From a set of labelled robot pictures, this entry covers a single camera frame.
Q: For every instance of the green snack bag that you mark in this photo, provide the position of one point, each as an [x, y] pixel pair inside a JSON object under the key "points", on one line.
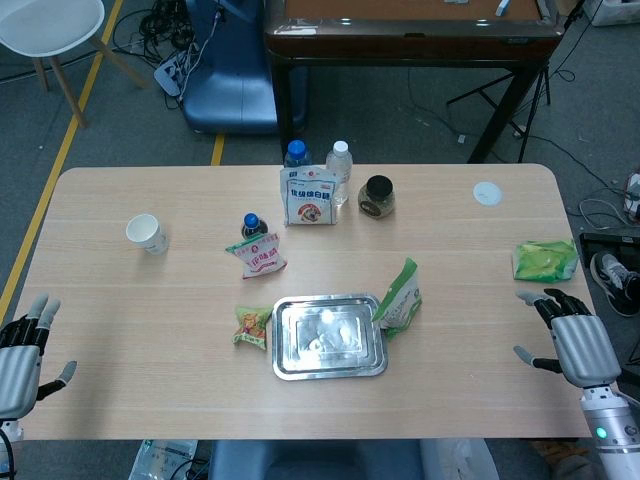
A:
{"points": [[402, 297]]}

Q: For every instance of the rectangular metal tray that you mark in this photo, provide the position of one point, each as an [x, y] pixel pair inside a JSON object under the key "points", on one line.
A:
{"points": [[330, 337]]}

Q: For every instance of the black flat case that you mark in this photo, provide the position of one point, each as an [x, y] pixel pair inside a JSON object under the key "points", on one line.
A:
{"points": [[607, 241]]}

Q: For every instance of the black grey sneaker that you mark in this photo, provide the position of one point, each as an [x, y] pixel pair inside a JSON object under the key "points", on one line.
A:
{"points": [[612, 280]]}

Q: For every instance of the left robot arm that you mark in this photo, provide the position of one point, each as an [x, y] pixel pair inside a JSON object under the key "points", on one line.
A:
{"points": [[7, 435]]}

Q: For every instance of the dark sauce bottle blue cap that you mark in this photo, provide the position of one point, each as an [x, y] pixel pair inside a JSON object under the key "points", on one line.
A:
{"points": [[251, 222]]}

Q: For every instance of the bright green plastic pack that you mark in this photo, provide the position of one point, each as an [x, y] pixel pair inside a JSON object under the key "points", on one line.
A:
{"points": [[545, 260]]}

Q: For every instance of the white cap water bottle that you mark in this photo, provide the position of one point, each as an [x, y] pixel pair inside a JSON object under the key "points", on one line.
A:
{"points": [[341, 165]]}

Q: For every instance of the clear printed plastic bag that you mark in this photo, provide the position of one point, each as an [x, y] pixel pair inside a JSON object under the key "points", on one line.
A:
{"points": [[160, 457]]}

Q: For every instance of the glass spice jar black lid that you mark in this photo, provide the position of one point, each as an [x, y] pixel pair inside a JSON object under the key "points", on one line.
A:
{"points": [[376, 197]]}

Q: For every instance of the white round grommet cover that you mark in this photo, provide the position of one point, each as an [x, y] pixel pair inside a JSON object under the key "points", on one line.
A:
{"points": [[487, 193]]}

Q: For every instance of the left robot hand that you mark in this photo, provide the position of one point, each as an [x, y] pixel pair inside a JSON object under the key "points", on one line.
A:
{"points": [[17, 370]]}

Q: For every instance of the white sugar bag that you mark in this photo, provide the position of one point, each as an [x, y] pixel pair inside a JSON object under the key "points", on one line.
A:
{"points": [[309, 200]]}

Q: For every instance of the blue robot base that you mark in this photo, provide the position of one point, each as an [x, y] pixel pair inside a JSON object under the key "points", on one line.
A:
{"points": [[235, 85]]}

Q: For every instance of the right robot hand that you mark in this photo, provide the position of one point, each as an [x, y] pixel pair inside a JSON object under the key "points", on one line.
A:
{"points": [[582, 345]]}

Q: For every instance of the blue cap water bottle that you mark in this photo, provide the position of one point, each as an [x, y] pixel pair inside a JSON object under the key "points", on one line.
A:
{"points": [[296, 152]]}

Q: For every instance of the white robot body cover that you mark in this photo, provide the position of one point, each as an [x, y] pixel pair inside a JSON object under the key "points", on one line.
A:
{"points": [[457, 460]]}

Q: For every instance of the white chair wooden legs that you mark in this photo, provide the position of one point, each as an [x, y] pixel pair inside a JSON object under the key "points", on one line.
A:
{"points": [[50, 25]]}

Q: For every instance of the red-white snack packet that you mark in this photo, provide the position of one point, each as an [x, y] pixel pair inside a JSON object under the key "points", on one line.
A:
{"points": [[260, 257]]}

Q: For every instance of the small green snack packet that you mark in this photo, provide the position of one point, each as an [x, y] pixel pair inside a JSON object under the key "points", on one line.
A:
{"points": [[251, 327]]}

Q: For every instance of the white power strip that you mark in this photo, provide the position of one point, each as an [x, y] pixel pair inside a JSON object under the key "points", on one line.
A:
{"points": [[172, 72]]}

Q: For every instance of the black tripod stand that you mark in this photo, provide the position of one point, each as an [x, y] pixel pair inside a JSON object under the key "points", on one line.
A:
{"points": [[537, 95]]}

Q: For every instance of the white paper cup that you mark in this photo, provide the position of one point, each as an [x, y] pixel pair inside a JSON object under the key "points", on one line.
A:
{"points": [[147, 235]]}

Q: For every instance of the brown mahjong table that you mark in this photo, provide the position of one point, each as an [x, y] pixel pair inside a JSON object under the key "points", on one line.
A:
{"points": [[400, 42]]}

